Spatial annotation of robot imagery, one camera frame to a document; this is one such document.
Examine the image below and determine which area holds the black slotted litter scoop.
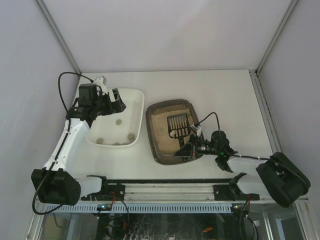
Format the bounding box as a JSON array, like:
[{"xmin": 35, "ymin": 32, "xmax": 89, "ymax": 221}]
[{"xmin": 166, "ymin": 113, "xmax": 191, "ymax": 148}]

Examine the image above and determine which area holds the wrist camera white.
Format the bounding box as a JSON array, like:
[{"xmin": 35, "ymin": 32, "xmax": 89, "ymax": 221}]
[
  {"xmin": 190, "ymin": 124, "xmax": 202, "ymax": 137},
  {"xmin": 93, "ymin": 76, "xmax": 108, "ymax": 94}
]

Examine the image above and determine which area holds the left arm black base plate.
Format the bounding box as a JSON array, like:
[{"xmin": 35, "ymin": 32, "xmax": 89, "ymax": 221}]
[{"xmin": 81, "ymin": 183, "xmax": 126, "ymax": 201}]

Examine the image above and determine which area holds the dark brown litter box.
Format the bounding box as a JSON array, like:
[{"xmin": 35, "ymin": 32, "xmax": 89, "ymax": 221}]
[{"xmin": 145, "ymin": 99, "xmax": 203, "ymax": 166}]

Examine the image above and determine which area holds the aluminium front mounting rail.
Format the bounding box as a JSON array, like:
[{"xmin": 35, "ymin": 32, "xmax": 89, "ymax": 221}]
[{"xmin": 35, "ymin": 181, "xmax": 309, "ymax": 204}]

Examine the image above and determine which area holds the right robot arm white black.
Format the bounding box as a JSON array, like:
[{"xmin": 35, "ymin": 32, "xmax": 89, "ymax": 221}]
[{"xmin": 175, "ymin": 130, "xmax": 311, "ymax": 208}]

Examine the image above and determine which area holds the aluminium left corner post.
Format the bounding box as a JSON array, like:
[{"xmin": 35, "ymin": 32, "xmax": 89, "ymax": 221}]
[{"xmin": 33, "ymin": 0, "xmax": 81, "ymax": 74}]

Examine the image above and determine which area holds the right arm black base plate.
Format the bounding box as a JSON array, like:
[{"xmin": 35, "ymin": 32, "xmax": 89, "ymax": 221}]
[{"xmin": 213, "ymin": 172, "xmax": 260, "ymax": 201}]

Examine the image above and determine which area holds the grey slotted cable duct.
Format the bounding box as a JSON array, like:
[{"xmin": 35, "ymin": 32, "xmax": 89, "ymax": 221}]
[{"xmin": 55, "ymin": 202, "xmax": 233, "ymax": 214}]

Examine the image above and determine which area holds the aluminium right corner post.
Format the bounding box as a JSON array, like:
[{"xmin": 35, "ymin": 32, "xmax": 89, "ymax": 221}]
[{"xmin": 255, "ymin": 0, "xmax": 300, "ymax": 75}]

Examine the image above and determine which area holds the aluminium corner post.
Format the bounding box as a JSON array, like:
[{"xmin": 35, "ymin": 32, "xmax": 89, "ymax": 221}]
[
  {"xmin": 33, "ymin": 0, "xmax": 81, "ymax": 74},
  {"xmin": 255, "ymin": 0, "xmax": 300, "ymax": 75}
]

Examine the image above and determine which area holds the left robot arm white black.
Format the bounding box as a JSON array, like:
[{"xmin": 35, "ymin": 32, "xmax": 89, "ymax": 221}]
[{"xmin": 31, "ymin": 83, "xmax": 126, "ymax": 206}]

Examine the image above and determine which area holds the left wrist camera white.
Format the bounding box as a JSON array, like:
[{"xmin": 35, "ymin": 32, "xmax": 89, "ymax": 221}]
[{"xmin": 93, "ymin": 76, "xmax": 108, "ymax": 94}]

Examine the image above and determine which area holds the white plastic waste bin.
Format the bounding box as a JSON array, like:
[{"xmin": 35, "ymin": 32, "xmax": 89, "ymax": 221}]
[{"xmin": 85, "ymin": 88, "xmax": 145, "ymax": 149}]

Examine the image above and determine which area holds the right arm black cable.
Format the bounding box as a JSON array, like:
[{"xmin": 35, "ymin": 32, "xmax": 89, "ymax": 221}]
[{"xmin": 197, "ymin": 111, "xmax": 311, "ymax": 191}]

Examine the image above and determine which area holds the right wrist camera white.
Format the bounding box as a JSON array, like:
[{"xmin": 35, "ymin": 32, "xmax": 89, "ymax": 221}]
[{"xmin": 190, "ymin": 124, "xmax": 202, "ymax": 137}]

